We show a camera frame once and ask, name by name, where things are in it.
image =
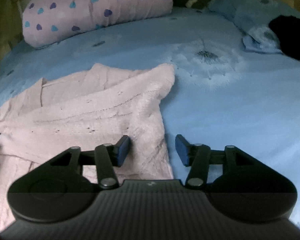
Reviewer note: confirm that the light blue patterned cloth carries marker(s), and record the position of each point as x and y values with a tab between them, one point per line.
261	38

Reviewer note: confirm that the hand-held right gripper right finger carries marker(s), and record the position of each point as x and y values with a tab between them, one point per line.
182	150

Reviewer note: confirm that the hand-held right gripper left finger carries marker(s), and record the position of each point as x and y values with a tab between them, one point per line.
123	150

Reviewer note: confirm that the blue pillow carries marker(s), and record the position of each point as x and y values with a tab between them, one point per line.
240	8

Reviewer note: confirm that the black cloth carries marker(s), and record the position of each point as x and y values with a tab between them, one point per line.
295	37

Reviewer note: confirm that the pink fleece garment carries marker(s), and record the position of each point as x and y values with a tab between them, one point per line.
90	115

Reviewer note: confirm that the blue dandelion-print bed sheet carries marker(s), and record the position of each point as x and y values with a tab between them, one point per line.
227	110

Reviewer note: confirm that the pink heart-print rolled quilt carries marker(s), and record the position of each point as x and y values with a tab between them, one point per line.
90	7

